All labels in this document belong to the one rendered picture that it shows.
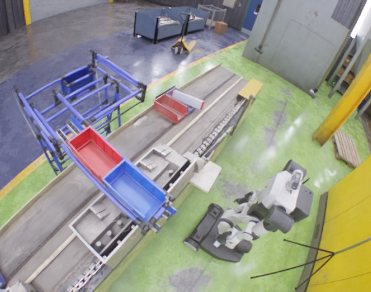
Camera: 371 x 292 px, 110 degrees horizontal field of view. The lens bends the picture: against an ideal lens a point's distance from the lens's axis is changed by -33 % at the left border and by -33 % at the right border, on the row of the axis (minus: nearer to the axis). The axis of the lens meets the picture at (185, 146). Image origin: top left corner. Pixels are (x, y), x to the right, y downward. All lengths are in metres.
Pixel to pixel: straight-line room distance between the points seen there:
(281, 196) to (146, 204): 0.76
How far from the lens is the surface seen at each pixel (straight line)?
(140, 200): 1.07
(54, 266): 1.58
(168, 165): 1.53
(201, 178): 1.67
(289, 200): 1.19
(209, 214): 2.21
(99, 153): 1.21
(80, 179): 1.71
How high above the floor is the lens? 2.19
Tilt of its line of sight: 50 degrees down
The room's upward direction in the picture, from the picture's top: 17 degrees clockwise
